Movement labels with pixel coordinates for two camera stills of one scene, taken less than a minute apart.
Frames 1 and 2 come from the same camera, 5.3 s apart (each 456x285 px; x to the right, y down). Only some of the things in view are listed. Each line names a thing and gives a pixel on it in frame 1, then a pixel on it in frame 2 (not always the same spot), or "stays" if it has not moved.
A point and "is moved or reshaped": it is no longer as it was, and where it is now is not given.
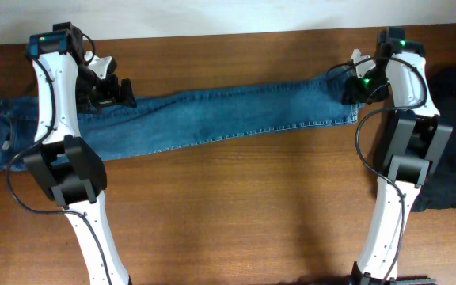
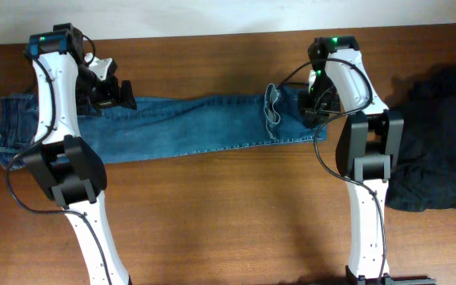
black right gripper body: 373,88 → 323,100
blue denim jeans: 5,126 is moved or reshaped
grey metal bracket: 416,281 stays
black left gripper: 111,95 stays
